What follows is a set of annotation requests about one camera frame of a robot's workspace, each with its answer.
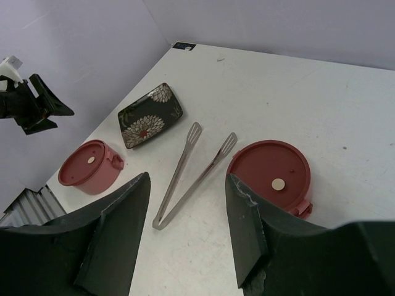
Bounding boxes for black floral rectangular plate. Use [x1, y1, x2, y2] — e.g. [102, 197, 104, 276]
[117, 83, 183, 149]

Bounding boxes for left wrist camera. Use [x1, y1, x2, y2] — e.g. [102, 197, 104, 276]
[1, 55, 23, 87]

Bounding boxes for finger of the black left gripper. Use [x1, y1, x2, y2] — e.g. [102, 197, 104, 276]
[22, 118, 57, 134]
[29, 73, 75, 117]

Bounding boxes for pink lunch bowl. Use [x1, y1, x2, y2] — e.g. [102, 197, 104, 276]
[227, 140, 315, 218]
[72, 140, 124, 195]

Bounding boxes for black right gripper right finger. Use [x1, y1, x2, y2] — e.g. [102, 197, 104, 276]
[225, 174, 394, 295]

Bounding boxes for blue table label left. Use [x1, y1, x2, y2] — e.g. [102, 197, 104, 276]
[172, 42, 196, 51]

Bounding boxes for metal serving tongs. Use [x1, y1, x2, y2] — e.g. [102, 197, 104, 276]
[152, 121, 238, 231]

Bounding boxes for aluminium front rail frame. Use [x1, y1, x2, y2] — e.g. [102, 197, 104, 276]
[1, 184, 67, 228]

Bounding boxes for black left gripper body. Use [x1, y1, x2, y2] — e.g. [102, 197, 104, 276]
[1, 75, 46, 126]

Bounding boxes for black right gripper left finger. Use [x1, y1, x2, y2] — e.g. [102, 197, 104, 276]
[1, 173, 151, 295]

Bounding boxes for dark red round lid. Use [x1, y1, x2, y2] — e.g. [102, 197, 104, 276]
[58, 140, 106, 186]

